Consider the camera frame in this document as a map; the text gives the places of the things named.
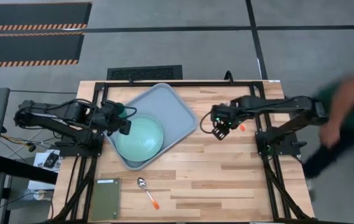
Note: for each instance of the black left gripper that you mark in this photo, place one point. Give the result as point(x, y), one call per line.
point(109, 115)

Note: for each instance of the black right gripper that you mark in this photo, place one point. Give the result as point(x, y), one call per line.
point(225, 115)

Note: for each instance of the pale green round plate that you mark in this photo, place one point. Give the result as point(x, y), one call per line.
point(139, 140)

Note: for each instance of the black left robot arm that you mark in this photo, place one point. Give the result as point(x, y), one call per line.
point(55, 116)

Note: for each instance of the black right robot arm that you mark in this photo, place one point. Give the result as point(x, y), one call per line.
point(273, 104)

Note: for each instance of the grey plastic tray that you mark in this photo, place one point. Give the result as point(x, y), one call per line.
point(167, 105)

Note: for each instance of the black floor vent grille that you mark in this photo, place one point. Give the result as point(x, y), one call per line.
point(144, 73)

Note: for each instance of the small black device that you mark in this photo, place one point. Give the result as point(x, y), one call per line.
point(51, 159)

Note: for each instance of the olive green notebook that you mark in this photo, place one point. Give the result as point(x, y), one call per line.
point(105, 199)

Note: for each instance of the white paper sheet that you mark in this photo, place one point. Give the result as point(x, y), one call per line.
point(40, 158)

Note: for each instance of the black side desk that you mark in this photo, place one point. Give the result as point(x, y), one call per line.
point(24, 169)

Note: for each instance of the black hazard-striped floor mat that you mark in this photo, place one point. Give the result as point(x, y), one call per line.
point(33, 14)
point(27, 48)

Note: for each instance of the person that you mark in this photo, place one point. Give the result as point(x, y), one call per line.
point(344, 99)

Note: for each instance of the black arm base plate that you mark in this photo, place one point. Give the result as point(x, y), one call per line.
point(285, 146)
point(71, 149)

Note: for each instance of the black aluminium table frame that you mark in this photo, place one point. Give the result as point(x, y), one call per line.
point(179, 84)

